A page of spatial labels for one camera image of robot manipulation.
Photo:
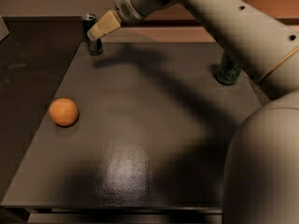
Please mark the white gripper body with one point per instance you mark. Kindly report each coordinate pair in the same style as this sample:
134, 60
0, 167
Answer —
125, 7

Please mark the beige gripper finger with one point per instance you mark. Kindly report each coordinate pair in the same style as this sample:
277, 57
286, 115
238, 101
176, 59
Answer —
106, 25

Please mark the redbull can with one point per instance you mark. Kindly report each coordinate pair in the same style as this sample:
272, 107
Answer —
94, 46

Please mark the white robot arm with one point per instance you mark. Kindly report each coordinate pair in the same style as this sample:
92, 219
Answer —
261, 174

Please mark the green soda can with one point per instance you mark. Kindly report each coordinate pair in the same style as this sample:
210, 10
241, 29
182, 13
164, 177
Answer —
229, 71

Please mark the orange ball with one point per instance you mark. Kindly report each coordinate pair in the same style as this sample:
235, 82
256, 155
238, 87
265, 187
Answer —
63, 112

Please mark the grey object at left edge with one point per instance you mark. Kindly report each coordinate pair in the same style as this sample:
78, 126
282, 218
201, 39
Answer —
4, 32

